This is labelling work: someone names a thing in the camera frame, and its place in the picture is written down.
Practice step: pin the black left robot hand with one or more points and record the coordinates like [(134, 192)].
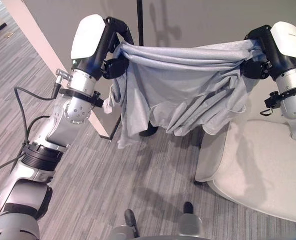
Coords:
[(92, 45)]

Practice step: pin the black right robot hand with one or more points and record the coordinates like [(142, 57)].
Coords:
[(283, 47)]

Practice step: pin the light grey garment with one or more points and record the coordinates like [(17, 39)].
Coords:
[(177, 95)]

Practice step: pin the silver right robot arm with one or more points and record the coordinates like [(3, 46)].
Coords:
[(293, 105)]

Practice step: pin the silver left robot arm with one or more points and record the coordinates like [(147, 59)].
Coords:
[(52, 135)]

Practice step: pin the black clothes rack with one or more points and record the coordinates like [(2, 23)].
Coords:
[(140, 25)]

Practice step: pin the silver left robot leg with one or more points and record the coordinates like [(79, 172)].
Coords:
[(128, 225)]

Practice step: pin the silver robot leg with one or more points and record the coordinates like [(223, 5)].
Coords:
[(128, 225), (189, 221)]

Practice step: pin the silver right robot leg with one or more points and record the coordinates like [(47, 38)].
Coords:
[(189, 221)]

